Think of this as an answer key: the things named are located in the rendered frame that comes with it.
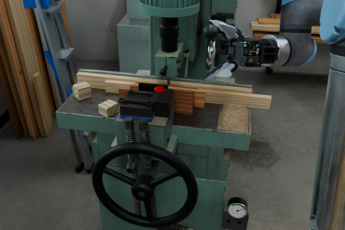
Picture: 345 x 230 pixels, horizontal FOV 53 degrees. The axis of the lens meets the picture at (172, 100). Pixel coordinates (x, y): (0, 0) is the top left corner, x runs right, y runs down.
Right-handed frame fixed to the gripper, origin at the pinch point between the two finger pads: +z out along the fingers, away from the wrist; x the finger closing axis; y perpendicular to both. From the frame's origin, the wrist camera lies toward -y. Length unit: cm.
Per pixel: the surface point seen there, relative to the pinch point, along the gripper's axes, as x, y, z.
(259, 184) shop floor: 89, -61, -93
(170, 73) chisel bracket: 9.4, -17.1, -0.5
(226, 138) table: 25.7, 0.8, -10.2
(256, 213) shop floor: 95, -45, -78
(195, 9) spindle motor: -10.1, -10.2, -3.2
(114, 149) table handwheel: 25.1, -2.3, 23.1
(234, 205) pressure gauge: 46.2, 4.4, -13.1
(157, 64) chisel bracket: 7.1, -19.4, 3.1
